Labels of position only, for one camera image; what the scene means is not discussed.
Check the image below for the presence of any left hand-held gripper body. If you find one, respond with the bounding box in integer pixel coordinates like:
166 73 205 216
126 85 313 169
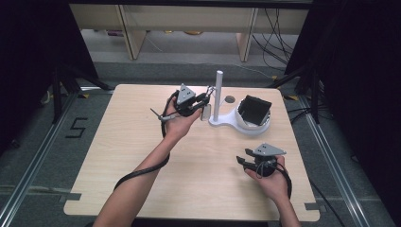
172 82 202 118

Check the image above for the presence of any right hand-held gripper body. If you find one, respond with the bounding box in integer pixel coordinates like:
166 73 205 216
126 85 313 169
251 143 288 178

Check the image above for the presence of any silver keychain with fob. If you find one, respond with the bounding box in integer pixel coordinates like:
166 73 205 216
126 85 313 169
200 85 218 122

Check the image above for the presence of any white stand with hook pole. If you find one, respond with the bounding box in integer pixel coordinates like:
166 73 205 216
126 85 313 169
206 70 271 137

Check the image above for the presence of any white bowl with silver inside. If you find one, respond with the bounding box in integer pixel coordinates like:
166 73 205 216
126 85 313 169
235 96 271 131

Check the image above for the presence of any black square pad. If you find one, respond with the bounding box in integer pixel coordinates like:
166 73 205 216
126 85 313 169
236 95 273 126

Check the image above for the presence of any person's right hand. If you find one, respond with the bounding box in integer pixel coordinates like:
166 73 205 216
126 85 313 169
243 155 291 203

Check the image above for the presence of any person's left hand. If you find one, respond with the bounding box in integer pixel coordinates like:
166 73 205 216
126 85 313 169
163 96 203 144

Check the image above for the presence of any beige wooden desk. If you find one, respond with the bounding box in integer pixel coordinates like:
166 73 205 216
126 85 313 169
69 3 309 62

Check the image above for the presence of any black metal stand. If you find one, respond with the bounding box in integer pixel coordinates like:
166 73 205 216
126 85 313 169
267 62 325 125
50 64 114 125

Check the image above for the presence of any dark curtain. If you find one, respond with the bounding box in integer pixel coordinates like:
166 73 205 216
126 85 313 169
0 0 100 155
283 0 401 218

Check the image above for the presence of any right hand-held gripper black cable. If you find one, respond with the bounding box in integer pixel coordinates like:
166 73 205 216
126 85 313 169
255 159 293 201

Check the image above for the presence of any aluminium floor rail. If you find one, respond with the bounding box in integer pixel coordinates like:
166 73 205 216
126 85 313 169
283 94 373 227
0 85 114 227

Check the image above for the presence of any black floor cable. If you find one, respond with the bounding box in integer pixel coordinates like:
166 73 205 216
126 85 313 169
308 178 349 227

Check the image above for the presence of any bundle of black cables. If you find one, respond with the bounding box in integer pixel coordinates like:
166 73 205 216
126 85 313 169
251 8 296 71

